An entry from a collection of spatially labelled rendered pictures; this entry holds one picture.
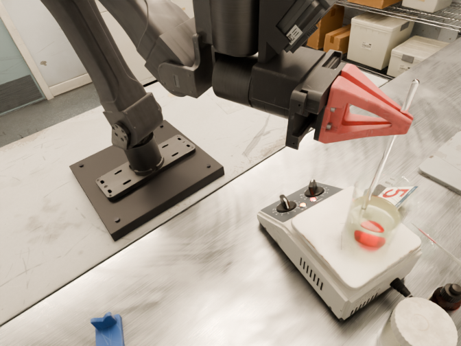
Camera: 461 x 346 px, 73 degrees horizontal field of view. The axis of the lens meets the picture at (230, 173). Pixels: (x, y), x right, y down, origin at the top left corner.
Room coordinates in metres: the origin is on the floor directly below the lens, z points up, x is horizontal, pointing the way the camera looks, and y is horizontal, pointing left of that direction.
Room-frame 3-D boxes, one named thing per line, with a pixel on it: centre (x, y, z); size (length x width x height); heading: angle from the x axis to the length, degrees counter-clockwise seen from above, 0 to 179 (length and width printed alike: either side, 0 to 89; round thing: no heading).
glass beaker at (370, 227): (0.22, -0.17, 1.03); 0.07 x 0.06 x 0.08; 30
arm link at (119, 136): (0.47, 0.16, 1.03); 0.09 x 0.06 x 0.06; 142
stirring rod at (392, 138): (0.23, -0.16, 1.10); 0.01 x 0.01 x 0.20
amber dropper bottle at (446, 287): (0.14, -0.24, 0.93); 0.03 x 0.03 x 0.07
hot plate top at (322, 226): (0.22, -0.15, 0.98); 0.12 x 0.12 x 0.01; 25
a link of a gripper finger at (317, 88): (0.24, -0.13, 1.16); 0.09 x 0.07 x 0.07; 53
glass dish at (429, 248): (0.24, -0.27, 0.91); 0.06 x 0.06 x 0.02
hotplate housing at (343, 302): (0.25, -0.14, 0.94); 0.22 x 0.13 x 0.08; 25
